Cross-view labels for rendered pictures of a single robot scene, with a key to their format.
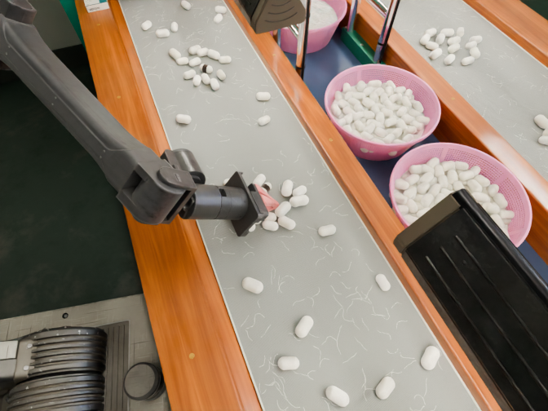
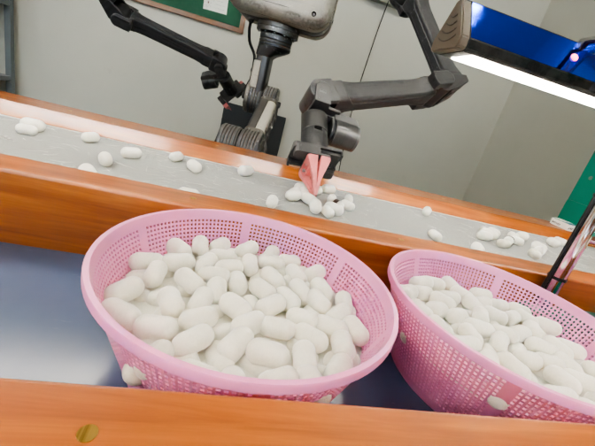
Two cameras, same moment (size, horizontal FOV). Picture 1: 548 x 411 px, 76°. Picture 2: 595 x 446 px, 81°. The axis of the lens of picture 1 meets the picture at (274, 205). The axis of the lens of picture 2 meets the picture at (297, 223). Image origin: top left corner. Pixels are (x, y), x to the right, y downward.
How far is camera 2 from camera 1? 0.88 m
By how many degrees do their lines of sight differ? 78
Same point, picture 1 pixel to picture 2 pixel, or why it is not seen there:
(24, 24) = (428, 84)
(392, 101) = (544, 369)
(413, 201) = (275, 261)
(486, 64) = not seen: outside the picture
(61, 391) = (231, 130)
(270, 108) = not seen: hidden behind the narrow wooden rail
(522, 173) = (247, 428)
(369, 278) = not seen: hidden behind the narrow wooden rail
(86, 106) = (374, 84)
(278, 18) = (444, 37)
